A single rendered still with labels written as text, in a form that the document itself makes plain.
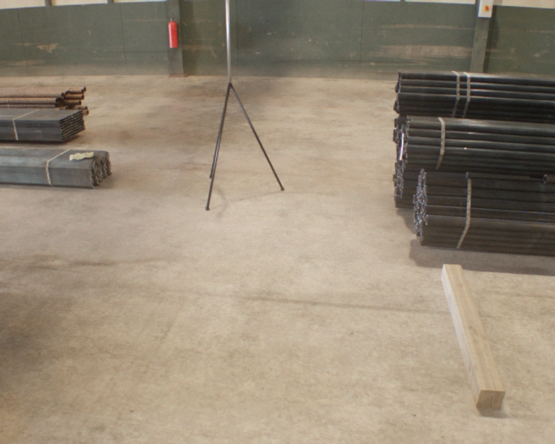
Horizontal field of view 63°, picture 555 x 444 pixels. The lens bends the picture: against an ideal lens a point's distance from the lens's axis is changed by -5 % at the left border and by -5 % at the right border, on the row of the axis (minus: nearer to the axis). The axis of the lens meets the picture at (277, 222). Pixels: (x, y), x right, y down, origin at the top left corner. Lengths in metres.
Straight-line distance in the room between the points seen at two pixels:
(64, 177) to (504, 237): 3.48
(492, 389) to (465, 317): 0.48
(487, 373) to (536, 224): 1.26
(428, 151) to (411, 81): 0.62
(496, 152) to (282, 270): 1.46
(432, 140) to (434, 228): 0.53
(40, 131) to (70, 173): 1.63
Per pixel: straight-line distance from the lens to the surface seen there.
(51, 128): 5.84
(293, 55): 10.09
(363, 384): 2.15
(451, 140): 3.03
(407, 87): 3.40
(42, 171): 4.53
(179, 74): 10.49
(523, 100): 3.55
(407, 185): 3.53
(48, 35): 12.00
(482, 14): 9.91
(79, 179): 4.36
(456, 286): 2.70
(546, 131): 3.21
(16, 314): 2.84
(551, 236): 3.26
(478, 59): 10.11
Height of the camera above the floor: 1.49
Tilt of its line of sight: 25 degrees down
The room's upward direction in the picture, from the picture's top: straight up
